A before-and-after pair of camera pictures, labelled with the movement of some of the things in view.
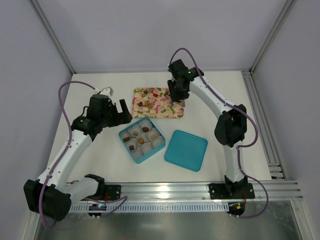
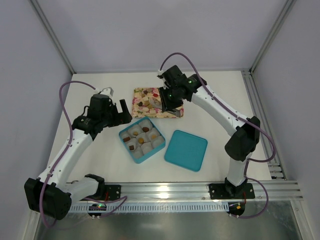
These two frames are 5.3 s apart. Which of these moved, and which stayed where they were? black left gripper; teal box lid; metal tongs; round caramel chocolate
Moved: metal tongs
Stayed: black left gripper; round caramel chocolate; teal box lid
